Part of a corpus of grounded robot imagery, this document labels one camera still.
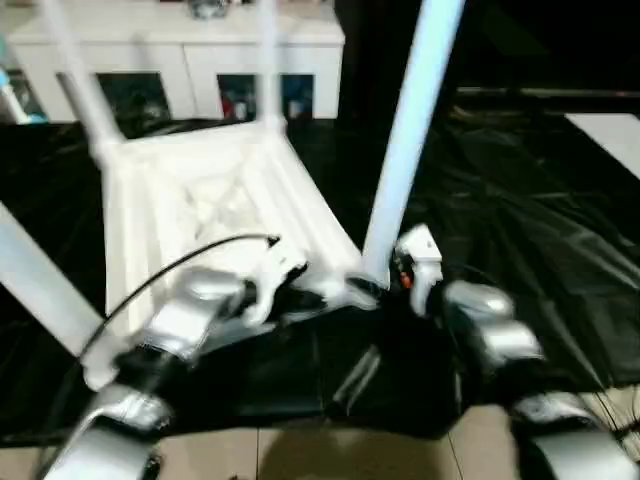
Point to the white glass-door cabinet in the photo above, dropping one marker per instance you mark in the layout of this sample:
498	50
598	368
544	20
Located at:
190	50

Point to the white flat board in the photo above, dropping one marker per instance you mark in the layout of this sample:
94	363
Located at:
610	140

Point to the black metal bar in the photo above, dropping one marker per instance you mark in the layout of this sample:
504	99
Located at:
550	92

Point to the white and turquoise rack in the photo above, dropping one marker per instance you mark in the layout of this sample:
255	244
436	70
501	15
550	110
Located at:
20	100

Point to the white plastic table top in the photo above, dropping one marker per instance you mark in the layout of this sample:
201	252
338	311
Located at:
200	200

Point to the white plastic table leg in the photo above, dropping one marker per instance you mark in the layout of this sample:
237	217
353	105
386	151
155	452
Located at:
270	65
410	125
85	85
45	270

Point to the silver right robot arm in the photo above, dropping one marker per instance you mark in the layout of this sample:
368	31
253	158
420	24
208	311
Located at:
510	340

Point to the black tangled bundle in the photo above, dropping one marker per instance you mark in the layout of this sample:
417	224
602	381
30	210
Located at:
210	7

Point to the black work surface mat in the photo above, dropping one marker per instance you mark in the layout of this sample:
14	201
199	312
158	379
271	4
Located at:
525	225

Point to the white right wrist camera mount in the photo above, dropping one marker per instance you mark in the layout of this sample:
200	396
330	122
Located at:
422	250

